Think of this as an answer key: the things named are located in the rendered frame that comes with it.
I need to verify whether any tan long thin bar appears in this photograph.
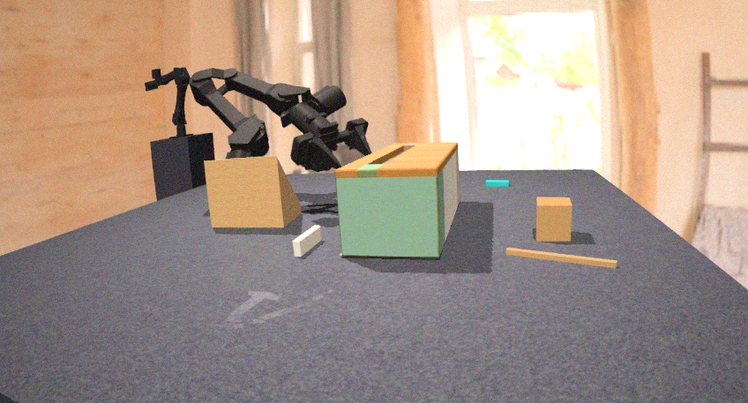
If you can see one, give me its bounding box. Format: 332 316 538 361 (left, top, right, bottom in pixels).
506 248 617 268

